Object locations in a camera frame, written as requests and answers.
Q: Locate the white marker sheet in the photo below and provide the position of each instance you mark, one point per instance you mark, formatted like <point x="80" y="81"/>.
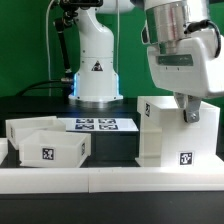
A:
<point x="99" y="124"/>

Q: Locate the white front fence rail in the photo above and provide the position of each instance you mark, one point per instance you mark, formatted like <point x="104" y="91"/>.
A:
<point x="99" y="180"/>

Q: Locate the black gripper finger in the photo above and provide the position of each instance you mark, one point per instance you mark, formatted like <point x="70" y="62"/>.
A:
<point x="181" y="100"/>
<point x="191" y="109"/>

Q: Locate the white drawer box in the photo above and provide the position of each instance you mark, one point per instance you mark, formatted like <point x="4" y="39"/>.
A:
<point x="19" y="129"/>
<point x="53" y="149"/>

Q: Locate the white left fence piece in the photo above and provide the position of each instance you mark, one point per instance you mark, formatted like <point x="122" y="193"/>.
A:
<point x="3" y="149"/>

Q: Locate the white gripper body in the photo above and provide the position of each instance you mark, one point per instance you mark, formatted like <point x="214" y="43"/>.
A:
<point x="193" y="70"/>

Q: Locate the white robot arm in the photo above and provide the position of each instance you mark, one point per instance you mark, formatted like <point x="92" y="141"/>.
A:
<point x="88" y="47"/>

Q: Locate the white front drawer box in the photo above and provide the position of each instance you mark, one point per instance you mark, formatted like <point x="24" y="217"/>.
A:
<point x="53" y="149"/>

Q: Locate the white drawer cabinet frame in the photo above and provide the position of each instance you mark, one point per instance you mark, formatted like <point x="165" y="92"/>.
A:
<point x="166" y="140"/>

